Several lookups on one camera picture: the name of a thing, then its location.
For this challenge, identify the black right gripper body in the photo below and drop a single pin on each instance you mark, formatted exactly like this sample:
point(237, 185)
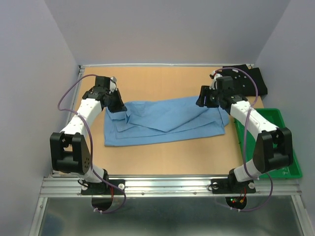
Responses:
point(213, 97)

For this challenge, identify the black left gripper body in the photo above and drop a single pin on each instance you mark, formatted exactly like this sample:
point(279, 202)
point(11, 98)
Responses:
point(109, 94)

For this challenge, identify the light blue long sleeve shirt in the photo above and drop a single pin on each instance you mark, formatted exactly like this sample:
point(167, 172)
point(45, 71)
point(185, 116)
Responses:
point(153, 122)

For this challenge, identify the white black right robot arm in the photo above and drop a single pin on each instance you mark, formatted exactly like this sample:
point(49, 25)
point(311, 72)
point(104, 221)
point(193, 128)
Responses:
point(273, 145)

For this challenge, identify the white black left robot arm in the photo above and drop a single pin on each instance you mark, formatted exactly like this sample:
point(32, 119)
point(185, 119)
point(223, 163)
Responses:
point(70, 153)

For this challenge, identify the folded black shirt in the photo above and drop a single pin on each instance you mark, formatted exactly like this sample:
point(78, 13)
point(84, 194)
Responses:
point(242, 83)

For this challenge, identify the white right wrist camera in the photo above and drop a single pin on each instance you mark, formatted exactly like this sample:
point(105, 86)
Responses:
point(214, 76)

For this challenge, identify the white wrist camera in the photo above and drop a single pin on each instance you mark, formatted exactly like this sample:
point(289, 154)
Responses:
point(214, 76)
point(113, 85)

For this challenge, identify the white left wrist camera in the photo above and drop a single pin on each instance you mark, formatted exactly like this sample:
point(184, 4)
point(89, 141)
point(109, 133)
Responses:
point(113, 85)

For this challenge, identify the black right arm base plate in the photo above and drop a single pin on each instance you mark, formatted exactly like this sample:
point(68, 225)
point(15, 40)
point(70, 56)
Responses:
point(224, 186)

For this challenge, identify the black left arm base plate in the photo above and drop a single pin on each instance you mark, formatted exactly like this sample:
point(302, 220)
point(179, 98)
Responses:
point(115, 186)

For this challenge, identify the aluminium table frame rail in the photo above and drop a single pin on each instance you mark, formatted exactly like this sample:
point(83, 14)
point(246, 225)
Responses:
point(169, 188)

